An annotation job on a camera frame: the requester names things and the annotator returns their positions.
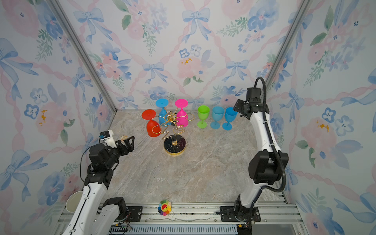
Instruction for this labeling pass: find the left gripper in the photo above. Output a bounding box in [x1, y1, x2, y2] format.
[105, 135, 133, 169]

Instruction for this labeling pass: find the blue wine glass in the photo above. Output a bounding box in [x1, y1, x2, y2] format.
[222, 107, 238, 131]
[156, 99, 168, 127]

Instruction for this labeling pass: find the teal wine glass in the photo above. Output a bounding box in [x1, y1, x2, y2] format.
[211, 106, 225, 129]

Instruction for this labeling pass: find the red wine glass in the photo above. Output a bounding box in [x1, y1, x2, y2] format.
[142, 109, 161, 138]

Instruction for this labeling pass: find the green wine glass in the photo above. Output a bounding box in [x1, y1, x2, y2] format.
[197, 105, 210, 129]

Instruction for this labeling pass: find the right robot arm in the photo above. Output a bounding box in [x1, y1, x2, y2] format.
[233, 87, 289, 224]

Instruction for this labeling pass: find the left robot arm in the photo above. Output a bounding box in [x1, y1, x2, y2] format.
[63, 136, 135, 235]

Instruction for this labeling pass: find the pink wine glass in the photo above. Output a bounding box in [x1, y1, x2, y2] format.
[175, 99, 189, 127]

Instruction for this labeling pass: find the round cracker piece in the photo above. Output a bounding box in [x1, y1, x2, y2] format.
[120, 135, 128, 141]

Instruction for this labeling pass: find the rainbow flower toy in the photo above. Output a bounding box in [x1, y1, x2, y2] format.
[158, 199, 172, 216]

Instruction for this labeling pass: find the white paper cup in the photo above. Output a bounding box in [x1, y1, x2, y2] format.
[65, 191, 83, 213]

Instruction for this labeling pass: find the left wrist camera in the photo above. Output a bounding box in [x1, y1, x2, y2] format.
[99, 130, 117, 148]

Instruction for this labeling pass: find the gold wire glass rack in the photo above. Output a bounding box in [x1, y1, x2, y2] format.
[151, 111, 187, 157]

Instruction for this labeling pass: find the aluminium mounting rail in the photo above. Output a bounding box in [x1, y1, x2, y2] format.
[54, 201, 307, 235]

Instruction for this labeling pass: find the right frame post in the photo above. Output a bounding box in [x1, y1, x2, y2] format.
[261, 0, 312, 98]

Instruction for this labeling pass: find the frame post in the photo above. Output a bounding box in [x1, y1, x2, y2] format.
[261, 0, 312, 98]
[47, 1, 117, 113]

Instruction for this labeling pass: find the left frame post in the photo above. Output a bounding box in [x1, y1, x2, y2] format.
[47, 1, 117, 113]

